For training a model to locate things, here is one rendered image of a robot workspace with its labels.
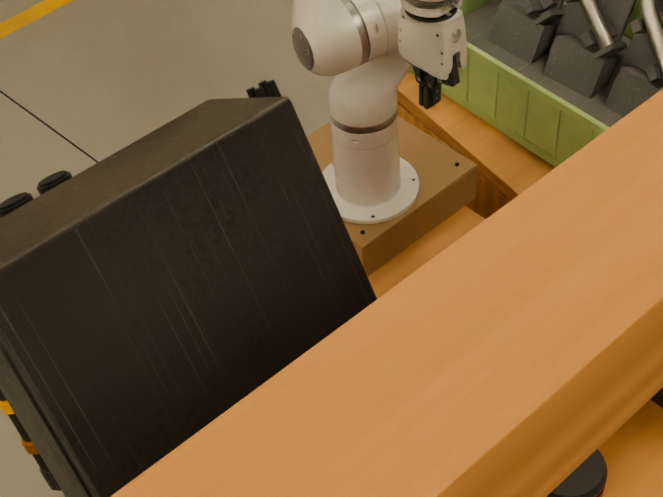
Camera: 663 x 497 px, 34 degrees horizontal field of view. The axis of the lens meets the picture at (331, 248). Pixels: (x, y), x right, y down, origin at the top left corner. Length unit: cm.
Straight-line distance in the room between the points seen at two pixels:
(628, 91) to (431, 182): 52
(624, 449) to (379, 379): 50
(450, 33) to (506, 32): 98
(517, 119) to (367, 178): 50
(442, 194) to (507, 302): 154
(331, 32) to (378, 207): 40
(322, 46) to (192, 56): 234
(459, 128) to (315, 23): 74
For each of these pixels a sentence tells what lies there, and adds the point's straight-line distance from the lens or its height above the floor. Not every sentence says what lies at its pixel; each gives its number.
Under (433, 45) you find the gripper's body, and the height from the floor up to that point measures 141.
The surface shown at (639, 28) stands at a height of 101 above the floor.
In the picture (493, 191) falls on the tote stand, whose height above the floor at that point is 74.
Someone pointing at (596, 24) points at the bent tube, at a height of 98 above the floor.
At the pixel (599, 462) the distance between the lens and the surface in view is 68.
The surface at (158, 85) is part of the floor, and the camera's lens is 391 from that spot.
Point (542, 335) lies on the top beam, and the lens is 47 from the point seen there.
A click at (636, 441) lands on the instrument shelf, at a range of 93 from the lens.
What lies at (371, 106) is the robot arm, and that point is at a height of 117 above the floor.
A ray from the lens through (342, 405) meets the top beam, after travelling 44.
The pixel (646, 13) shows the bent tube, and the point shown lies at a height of 104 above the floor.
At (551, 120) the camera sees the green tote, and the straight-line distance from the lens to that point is 222.
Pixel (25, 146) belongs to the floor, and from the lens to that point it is 378.
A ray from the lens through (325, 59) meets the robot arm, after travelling 170.
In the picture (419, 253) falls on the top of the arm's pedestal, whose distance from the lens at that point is 200.
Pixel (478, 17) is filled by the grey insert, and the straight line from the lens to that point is 260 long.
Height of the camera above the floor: 230
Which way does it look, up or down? 46 degrees down
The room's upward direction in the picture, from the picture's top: 5 degrees counter-clockwise
